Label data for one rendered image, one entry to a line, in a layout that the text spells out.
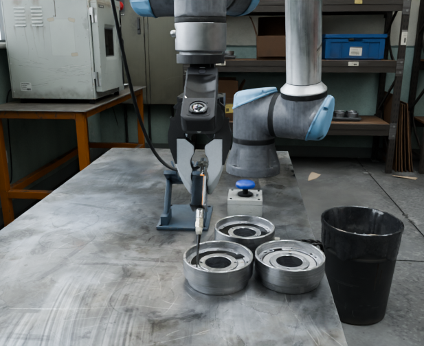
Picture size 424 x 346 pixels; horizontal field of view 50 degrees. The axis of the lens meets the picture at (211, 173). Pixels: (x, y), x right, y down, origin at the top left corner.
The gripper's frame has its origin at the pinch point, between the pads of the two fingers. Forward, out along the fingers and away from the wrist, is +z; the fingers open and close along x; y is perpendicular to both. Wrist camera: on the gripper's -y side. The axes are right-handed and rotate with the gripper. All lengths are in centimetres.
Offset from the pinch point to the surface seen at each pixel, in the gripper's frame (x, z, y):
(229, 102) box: 10, 32, 351
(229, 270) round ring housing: -5.1, 9.0, -9.4
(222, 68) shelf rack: 16, 2, 343
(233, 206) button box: -4.8, 10.2, 18.9
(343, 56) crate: -89, -9, 351
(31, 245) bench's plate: 30.9, 13.2, 4.5
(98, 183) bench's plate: 31, 13, 42
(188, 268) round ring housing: 0.9, 9.7, -8.2
